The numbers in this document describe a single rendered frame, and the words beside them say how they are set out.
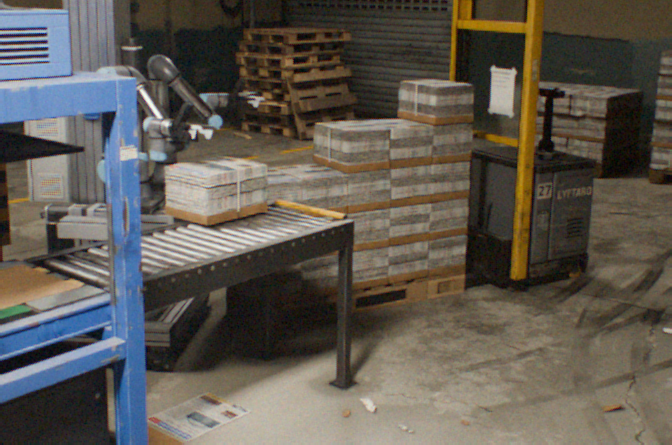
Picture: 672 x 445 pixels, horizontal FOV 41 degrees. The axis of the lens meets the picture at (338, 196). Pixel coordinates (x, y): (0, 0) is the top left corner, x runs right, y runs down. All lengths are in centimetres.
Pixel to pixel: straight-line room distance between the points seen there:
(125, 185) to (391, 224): 258
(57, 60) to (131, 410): 116
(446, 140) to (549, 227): 97
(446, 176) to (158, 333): 198
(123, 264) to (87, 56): 181
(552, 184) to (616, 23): 560
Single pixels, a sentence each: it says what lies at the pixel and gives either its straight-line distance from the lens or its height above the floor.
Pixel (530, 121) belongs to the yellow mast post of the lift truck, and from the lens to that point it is 548.
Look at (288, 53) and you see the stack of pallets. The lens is 1119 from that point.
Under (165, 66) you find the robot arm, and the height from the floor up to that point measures 142.
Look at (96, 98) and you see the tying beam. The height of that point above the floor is 150.
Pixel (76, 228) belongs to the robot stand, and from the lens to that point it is 439.
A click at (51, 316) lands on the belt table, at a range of 303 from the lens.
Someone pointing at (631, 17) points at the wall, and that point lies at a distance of 1111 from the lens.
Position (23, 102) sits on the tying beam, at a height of 150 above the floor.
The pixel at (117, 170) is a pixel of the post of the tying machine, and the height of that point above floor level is 126.
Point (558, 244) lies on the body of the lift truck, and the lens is 590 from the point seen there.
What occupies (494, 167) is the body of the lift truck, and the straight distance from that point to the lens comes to 592.
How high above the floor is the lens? 183
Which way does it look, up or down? 13 degrees down
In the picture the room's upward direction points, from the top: 1 degrees clockwise
